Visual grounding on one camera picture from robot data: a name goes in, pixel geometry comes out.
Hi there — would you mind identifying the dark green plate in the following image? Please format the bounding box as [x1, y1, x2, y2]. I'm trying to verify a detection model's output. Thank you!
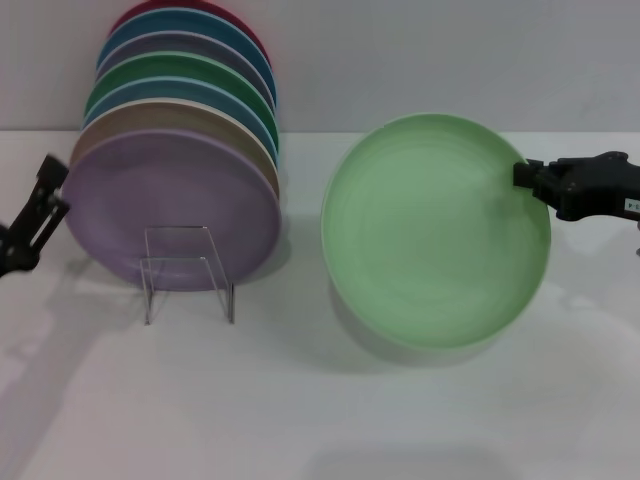
[83, 50, 280, 146]

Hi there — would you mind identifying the teal blue plate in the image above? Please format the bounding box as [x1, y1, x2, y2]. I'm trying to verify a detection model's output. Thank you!
[96, 8, 278, 101]

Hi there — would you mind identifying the beige plate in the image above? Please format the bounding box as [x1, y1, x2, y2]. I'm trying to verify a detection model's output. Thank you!
[69, 98, 281, 194]

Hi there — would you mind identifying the lilac plate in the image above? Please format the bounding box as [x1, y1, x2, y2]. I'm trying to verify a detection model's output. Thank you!
[63, 128, 283, 294]

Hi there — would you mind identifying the maroon red plate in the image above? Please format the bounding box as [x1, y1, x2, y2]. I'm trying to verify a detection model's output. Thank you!
[108, 0, 274, 71]

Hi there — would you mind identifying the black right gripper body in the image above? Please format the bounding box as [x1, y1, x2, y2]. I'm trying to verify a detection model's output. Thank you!
[534, 151, 640, 222]

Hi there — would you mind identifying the grey purple plate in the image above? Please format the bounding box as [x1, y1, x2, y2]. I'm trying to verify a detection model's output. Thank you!
[94, 30, 278, 109]

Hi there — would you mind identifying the light green plate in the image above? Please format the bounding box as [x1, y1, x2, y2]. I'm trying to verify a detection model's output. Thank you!
[319, 112, 554, 350]

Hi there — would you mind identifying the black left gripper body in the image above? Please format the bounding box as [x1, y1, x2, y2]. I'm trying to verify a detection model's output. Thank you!
[0, 219, 42, 279]

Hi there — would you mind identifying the light blue plate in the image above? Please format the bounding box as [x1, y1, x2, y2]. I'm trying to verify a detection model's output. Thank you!
[82, 75, 280, 161]

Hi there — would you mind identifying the clear acrylic plate rack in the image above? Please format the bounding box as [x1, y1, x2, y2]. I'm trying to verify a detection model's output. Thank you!
[139, 225, 237, 326]

